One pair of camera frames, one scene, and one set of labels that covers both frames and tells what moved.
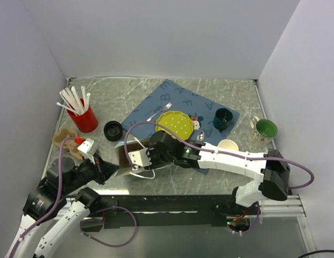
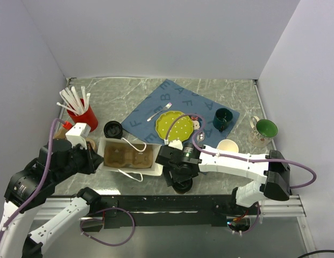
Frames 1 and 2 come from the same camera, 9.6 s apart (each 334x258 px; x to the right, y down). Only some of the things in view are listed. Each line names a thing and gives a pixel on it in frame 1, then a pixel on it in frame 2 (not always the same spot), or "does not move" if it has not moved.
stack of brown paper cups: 228,144 does not move
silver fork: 168,106 does not move
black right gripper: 154,164 to 176,177
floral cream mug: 262,132 does not move
